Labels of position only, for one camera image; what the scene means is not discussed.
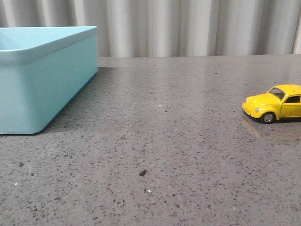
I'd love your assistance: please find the yellow toy beetle car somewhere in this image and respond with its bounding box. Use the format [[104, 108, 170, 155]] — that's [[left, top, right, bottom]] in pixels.
[[242, 84, 301, 124]]

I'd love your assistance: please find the light blue plastic box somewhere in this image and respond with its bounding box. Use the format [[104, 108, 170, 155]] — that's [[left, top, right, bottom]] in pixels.
[[0, 26, 98, 134]]

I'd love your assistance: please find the small black debris piece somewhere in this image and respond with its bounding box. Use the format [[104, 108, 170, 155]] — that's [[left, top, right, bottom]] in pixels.
[[139, 169, 147, 177]]

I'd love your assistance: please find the grey pleated curtain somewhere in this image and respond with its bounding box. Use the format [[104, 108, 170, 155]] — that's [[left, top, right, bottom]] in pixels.
[[0, 0, 301, 57]]

